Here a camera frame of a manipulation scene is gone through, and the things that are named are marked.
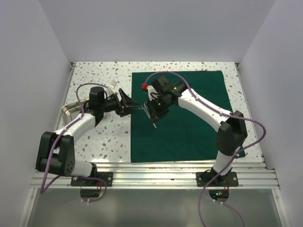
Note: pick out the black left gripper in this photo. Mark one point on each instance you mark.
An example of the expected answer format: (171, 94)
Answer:
(128, 102)

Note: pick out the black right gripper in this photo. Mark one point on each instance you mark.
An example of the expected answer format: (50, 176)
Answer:
(155, 116)

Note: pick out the steel scissor forceps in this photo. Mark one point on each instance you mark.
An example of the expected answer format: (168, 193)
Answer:
(145, 109)

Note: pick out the dark green surgical cloth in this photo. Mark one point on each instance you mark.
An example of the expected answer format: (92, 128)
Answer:
(181, 135)

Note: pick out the stainless steel tray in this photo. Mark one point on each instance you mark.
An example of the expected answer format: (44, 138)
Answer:
(70, 111)

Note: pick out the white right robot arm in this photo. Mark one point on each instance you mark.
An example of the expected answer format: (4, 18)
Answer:
(230, 127)

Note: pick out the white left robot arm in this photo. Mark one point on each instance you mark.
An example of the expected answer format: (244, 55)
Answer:
(56, 153)

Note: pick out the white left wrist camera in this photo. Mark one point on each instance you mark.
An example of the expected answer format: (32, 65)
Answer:
(111, 88)

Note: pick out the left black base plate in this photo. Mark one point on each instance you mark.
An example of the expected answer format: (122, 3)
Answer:
(100, 179)

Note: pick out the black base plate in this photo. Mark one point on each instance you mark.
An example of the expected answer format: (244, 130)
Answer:
(100, 179)
(202, 178)

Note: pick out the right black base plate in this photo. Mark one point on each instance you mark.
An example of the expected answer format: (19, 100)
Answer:
(202, 178)

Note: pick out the aluminium rail frame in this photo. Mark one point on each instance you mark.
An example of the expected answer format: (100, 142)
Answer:
(154, 194)

